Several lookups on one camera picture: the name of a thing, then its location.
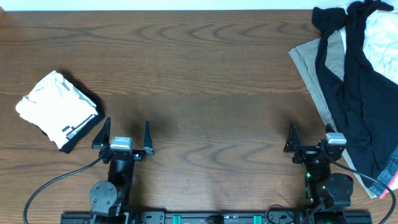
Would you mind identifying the beige garment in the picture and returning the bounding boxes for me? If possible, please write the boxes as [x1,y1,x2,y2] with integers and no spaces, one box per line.
[288,30,379,199]

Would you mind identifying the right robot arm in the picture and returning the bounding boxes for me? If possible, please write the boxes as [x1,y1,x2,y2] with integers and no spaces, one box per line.
[284,123,353,223]

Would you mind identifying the folded black cloth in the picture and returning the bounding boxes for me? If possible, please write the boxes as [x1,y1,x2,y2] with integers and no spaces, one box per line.
[37,71,104,154]

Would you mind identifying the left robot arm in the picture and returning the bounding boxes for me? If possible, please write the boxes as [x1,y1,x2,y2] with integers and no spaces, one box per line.
[89,118,154,224]

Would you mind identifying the white wrinkled garment in pile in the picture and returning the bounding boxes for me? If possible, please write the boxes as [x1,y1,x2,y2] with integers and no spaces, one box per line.
[338,2,398,85]

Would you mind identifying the white t-shirt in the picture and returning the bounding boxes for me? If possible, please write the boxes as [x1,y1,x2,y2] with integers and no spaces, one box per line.
[16,70,103,154]

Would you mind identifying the grey cloth with red tag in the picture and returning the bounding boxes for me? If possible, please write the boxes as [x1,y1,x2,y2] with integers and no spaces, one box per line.
[369,147,397,198]

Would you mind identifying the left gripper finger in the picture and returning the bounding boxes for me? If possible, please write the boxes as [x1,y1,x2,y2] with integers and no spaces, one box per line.
[143,120,154,150]
[92,117,111,146]

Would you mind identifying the black garment in pile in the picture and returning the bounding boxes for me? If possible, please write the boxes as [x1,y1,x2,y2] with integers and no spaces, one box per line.
[312,1,397,179]

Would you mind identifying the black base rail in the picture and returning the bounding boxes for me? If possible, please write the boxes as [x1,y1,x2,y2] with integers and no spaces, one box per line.
[60,209,373,224]

